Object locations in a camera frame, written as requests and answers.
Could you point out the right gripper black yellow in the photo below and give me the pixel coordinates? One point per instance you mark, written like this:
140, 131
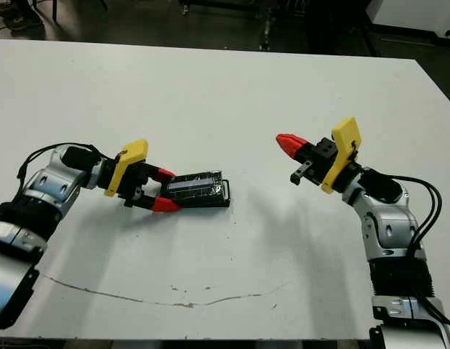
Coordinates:
332, 160

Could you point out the black box lid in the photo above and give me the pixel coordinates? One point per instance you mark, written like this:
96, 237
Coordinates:
195, 189

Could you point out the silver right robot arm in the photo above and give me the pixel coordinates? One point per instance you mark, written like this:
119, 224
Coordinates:
392, 225

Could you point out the white cabinet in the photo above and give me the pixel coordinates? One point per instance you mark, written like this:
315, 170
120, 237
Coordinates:
413, 14

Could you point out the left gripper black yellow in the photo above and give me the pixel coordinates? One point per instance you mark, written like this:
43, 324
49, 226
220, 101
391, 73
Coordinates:
128, 171

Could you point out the black box with white insert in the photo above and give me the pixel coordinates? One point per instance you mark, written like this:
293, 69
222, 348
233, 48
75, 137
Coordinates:
227, 192

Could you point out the black wheeled equipment frame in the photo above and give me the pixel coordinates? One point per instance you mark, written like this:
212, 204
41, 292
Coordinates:
265, 34

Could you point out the dark sneaker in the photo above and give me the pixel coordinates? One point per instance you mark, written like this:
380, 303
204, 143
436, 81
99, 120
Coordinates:
19, 22

